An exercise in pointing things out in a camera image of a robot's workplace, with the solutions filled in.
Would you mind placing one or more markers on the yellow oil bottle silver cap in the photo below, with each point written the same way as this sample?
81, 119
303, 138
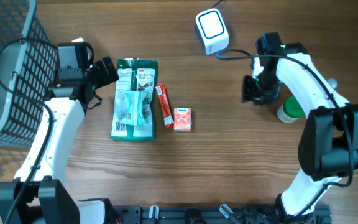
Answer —
332, 83

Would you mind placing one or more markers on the red tissue pack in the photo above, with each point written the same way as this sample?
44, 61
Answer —
182, 119

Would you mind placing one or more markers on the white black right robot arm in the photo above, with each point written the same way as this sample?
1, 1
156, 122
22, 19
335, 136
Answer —
328, 148

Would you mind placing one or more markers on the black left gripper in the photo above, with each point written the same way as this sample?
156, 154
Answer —
102, 78

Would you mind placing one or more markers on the red stick sachet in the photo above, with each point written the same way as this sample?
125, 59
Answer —
165, 105

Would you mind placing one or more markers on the green white glove package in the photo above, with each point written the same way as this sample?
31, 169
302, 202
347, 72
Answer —
133, 118

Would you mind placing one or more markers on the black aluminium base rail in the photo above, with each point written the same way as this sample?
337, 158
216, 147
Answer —
248, 214

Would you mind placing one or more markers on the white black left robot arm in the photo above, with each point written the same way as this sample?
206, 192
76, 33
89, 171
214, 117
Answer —
37, 193

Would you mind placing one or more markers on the white barcode scanner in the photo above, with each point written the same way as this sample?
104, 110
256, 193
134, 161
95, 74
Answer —
211, 31

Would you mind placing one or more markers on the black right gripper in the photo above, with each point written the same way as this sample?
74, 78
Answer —
248, 94

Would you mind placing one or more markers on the grey plastic mesh basket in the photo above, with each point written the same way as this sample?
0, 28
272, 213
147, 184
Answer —
27, 67

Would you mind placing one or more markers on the green lid glass jar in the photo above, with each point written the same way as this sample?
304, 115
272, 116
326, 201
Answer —
290, 111

